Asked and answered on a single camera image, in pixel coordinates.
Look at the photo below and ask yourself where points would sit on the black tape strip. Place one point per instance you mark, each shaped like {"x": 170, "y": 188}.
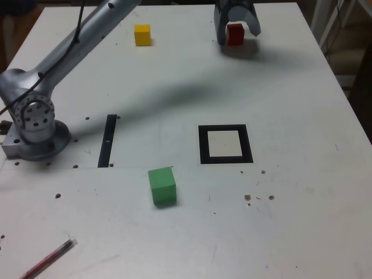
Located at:
{"x": 107, "y": 139}

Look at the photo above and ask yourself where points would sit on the yellow cube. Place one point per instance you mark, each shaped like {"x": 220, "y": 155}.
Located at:
{"x": 142, "y": 35}

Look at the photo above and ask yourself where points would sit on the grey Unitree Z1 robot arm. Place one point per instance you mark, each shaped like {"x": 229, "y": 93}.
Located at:
{"x": 58, "y": 58}

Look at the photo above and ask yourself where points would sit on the green cube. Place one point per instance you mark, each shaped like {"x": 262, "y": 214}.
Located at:
{"x": 162, "y": 187}

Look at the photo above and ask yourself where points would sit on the black bulky background object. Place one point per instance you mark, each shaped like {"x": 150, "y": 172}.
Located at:
{"x": 363, "y": 96}

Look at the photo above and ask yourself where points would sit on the red cube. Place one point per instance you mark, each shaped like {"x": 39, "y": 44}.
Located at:
{"x": 235, "y": 35}

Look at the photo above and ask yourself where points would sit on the red pen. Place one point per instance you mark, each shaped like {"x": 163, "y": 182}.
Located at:
{"x": 46, "y": 258}

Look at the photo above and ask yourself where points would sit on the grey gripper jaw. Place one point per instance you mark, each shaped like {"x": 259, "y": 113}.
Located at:
{"x": 220, "y": 23}
{"x": 241, "y": 11}

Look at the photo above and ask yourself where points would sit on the white metal rack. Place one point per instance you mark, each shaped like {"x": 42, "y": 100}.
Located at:
{"x": 328, "y": 20}

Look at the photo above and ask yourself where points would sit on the black tape square outline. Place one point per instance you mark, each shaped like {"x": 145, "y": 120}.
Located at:
{"x": 203, "y": 145}

